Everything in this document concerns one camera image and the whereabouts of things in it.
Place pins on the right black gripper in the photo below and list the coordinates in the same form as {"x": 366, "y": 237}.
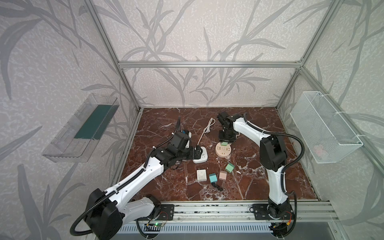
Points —
{"x": 227, "y": 135}

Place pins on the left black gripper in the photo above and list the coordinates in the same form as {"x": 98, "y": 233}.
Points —
{"x": 194, "y": 153}

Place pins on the pink round power strip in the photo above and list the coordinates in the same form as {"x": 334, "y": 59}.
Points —
{"x": 223, "y": 151}

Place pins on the pink plug adapter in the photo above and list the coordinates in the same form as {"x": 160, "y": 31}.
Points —
{"x": 223, "y": 175}

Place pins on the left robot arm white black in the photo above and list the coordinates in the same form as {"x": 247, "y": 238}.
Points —
{"x": 107, "y": 211}

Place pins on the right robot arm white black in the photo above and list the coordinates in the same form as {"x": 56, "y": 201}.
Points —
{"x": 273, "y": 154}

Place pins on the white square plug adapter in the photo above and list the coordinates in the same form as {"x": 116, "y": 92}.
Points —
{"x": 201, "y": 175}

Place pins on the white square power strip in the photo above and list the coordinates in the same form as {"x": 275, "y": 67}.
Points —
{"x": 204, "y": 156}

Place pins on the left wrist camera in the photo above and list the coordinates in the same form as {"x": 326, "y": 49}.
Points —
{"x": 185, "y": 139}

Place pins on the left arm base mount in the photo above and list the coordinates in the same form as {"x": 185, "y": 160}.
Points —
{"x": 159, "y": 211}

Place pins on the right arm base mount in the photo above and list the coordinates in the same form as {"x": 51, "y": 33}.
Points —
{"x": 272, "y": 211}

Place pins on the white wire mesh basket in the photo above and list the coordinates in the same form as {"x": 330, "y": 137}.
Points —
{"x": 325, "y": 131}

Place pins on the aluminium front rail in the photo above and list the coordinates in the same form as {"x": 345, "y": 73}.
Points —
{"x": 242, "y": 212}

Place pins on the clear plastic wall bin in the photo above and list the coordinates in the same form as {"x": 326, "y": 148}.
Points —
{"x": 77, "y": 140}

